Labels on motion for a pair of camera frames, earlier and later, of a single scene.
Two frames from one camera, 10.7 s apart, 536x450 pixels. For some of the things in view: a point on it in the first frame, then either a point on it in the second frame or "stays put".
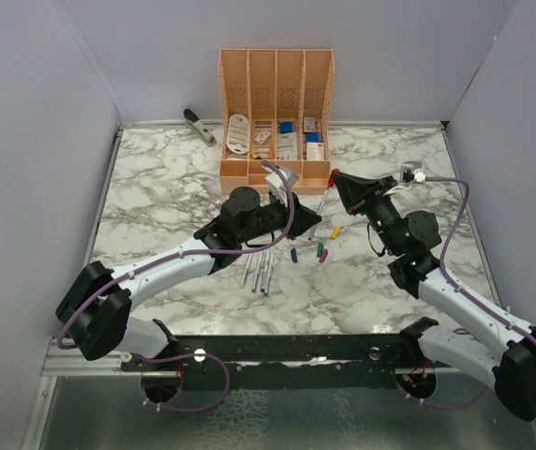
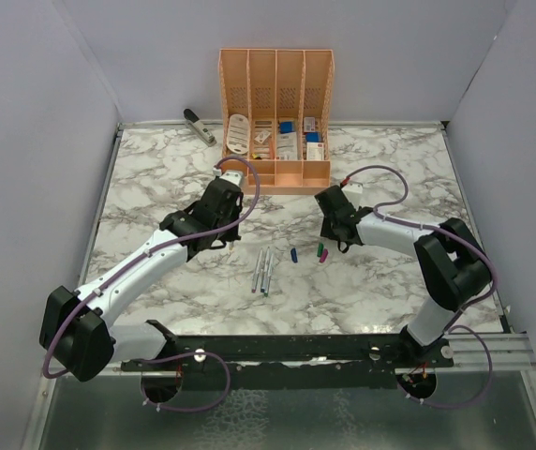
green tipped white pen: [269, 276] stays put
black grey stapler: [196, 126] stays put
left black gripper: [305, 219] -> [231, 235]
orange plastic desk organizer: [275, 105] stays put
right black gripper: [357, 192] -> [327, 230]
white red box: [315, 150] stays put
